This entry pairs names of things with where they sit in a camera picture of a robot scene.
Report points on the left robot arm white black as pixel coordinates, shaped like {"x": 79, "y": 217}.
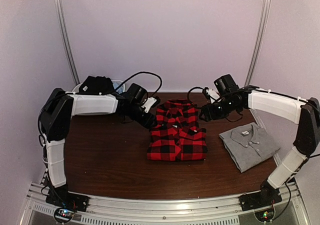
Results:
{"x": 55, "y": 118}

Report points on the front aluminium rail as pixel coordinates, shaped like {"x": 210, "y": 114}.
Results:
{"x": 221, "y": 210}

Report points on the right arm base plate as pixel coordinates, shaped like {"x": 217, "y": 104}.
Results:
{"x": 252, "y": 201}

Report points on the aluminium frame post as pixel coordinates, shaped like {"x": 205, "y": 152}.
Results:
{"x": 264, "y": 15}
{"x": 66, "y": 41}

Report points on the light blue shirt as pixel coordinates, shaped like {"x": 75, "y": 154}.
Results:
{"x": 119, "y": 87}

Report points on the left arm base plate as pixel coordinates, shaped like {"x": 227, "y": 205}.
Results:
{"x": 71, "y": 201}

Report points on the black shirt in basket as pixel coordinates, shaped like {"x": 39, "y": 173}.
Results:
{"x": 96, "y": 86}

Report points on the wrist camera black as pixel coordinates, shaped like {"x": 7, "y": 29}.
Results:
{"x": 138, "y": 97}
{"x": 224, "y": 85}

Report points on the left circuit board with leds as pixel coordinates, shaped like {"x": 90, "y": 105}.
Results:
{"x": 63, "y": 215}

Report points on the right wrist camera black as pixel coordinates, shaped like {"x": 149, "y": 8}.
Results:
{"x": 224, "y": 85}

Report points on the red black plaid shirt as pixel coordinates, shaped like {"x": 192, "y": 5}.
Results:
{"x": 177, "y": 135}

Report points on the circuit board with leds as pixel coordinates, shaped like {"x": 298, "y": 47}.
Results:
{"x": 63, "y": 215}
{"x": 265, "y": 215}

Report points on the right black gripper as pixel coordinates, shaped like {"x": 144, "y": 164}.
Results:
{"x": 209, "y": 114}

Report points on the right aluminium frame post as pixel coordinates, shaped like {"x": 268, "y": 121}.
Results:
{"x": 264, "y": 15}

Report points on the right circuit board with leds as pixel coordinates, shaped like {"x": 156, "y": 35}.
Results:
{"x": 265, "y": 215}

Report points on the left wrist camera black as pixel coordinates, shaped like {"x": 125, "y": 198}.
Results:
{"x": 138, "y": 97}

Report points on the white plastic laundry basket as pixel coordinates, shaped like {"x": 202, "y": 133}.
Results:
{"x": 76, "y": 88}

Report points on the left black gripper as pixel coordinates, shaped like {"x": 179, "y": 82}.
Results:
{"x": 147, "y": 122}

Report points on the folded grey button shirt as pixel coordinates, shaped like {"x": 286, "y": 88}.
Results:
{"x": 249, "y": 145}

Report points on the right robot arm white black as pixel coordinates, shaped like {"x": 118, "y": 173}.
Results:
{"x": 286, "y": 127}

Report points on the left aluminium frame post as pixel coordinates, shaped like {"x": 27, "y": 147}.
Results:
{"x": 66, "y": 41}

